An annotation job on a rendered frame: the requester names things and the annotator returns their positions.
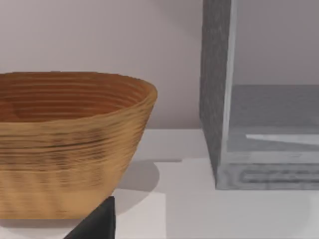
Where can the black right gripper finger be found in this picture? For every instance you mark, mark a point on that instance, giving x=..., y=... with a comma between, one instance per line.
x=99, y=224

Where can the grey cabinet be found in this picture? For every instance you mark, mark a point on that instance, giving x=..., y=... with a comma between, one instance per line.
x=219, y=99

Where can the woven wooden basket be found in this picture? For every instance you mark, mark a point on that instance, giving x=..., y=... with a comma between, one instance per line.
x=69, y=154

